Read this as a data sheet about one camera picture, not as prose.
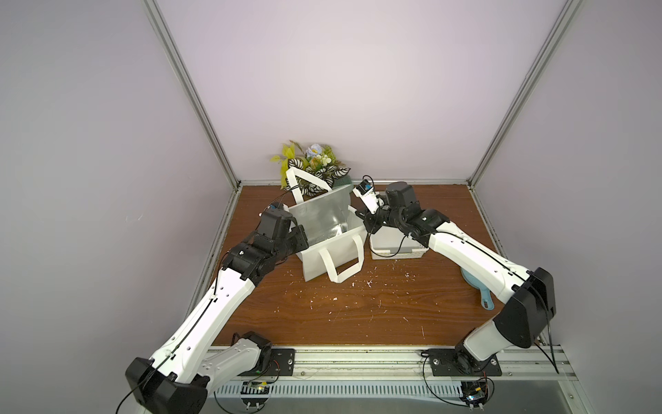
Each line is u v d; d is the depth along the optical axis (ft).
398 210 1.93
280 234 1.78
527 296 1.34
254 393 2.37
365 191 2.19
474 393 2.30
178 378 1.22
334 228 3.32
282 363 2.40
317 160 3.07
